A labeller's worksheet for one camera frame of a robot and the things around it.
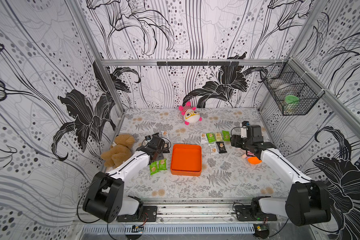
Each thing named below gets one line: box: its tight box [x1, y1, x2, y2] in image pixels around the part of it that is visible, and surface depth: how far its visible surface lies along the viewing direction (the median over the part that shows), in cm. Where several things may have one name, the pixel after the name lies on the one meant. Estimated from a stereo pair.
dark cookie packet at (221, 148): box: [216, 141, 228, 154], surface depth 97 cm
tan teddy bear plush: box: [100, 134, 135, 168], surface depth 92 cm
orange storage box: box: [170, 144, 202, 177], surface depth 90 cm
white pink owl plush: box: [178, 101, 203, 125], surface depth 110 cm
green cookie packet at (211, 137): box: [206, 132, 217, 143], surface depth 103 cm
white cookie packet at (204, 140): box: [200, 132, 209, 145], surface depth 103 cm
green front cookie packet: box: [158, 158, 168, 171], surface depth 91 cm
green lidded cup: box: [284, 95, 300, 104], surface depth 80 cm
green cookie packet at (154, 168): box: [150, 161, 159, 176], surface depth 90 cm
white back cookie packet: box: [208, 143, 218, 155], surface depth 97 cm
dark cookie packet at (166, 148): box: [162, 142, 170, 153], surface depth 97 cm
